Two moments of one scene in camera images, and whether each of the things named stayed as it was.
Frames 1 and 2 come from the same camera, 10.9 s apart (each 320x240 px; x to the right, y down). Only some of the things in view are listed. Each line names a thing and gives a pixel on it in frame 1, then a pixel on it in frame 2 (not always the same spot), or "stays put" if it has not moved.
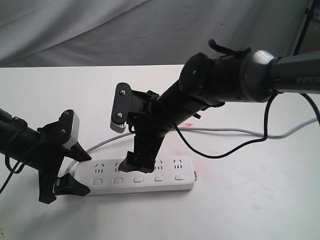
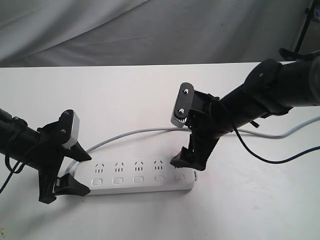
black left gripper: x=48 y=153 stays put
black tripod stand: x=309 y=11 stays put
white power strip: x=101 y=175 stays put
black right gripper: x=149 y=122 -> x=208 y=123
